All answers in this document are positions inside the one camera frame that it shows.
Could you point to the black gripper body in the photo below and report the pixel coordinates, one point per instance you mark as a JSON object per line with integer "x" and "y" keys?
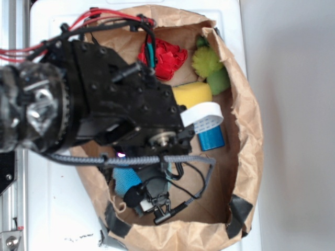
{"x": 128, "y": 107}

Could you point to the light blue terry cloth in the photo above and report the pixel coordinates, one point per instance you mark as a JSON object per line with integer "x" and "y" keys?
{"x": 144, "y": 191}

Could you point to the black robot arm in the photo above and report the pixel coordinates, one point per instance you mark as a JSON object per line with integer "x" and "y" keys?
{"x": 82, "y": 104}

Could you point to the red crumpled paper ball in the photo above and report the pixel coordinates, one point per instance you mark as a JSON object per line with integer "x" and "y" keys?
{"x": 167, "y": 60}

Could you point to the yellow sponge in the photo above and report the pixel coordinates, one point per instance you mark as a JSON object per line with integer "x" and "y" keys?
{"x": 192, "y": 94}

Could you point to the yellow-green fuzzy pom-pom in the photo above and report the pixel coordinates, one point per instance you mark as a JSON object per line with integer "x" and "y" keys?
{"x": 205, "y": 61}

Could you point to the brown paper bag tray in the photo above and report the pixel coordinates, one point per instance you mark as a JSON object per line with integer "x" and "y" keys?
{"x": 224, "y": 214}

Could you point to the small dark green ball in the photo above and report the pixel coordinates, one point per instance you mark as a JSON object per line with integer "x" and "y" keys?
{"x": 201, "y": 42}

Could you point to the green soft ball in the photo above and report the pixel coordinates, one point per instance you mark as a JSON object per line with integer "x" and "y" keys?
{"x": 218, "y": 81}

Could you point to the blue cylinder block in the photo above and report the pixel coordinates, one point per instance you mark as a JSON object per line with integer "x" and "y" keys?
{"x": 211, "y": 139}

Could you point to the black metal bracket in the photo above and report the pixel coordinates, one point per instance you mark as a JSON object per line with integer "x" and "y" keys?
{"x": 8, "y": 170}

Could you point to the aluminium frame rail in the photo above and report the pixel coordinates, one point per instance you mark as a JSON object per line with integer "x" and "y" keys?
{"x": 15, "y": 35}

